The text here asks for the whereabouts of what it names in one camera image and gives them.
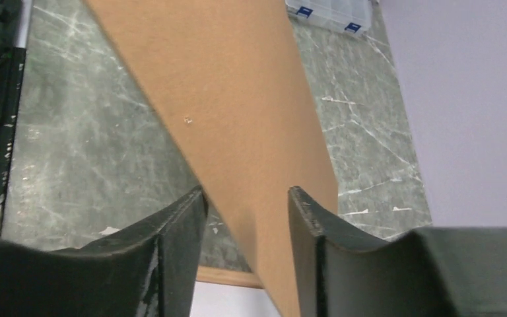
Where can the brown frame backing board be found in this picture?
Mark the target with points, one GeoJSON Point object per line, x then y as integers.
{"type": "Point", "coordinates": [227, 81]}

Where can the clear plastic organizer box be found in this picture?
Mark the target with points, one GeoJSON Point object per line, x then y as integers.
{"type": "Point", "coordinates": [352, 17]}

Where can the landscape photo print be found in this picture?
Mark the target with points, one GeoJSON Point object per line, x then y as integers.
{"type": "Point", "coordinates": [215, 300]}

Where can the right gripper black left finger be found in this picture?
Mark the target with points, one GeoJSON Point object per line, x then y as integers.
{"type": "Point", "coordinates": [146, 269]}

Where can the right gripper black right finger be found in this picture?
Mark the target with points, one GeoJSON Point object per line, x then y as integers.
{"type": "Point", "coordinates": [429, 271]}

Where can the wooden picture frame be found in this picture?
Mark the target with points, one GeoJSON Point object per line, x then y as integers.
{"type": "Point", "coordinates": [228, 277]}

